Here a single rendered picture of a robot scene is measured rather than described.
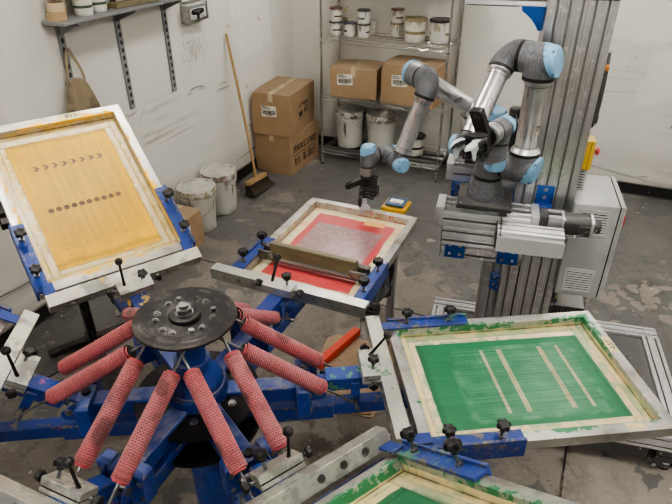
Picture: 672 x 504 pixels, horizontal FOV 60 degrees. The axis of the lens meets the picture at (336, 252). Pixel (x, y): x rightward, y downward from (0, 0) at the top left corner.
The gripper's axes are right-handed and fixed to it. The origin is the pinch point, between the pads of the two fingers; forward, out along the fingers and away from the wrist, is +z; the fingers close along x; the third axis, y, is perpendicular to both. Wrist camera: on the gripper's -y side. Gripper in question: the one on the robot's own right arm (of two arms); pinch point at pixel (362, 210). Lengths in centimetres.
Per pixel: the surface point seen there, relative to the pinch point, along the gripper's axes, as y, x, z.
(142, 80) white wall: -200, 79, -25
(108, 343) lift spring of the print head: -23, -152, -22
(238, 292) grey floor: -101, 28, 98
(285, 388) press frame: 25, -132, -4
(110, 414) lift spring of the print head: -4, -173, -20
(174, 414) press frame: 0, -155, -4
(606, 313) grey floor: 134, 105, 99
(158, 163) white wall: -200, 81, 39
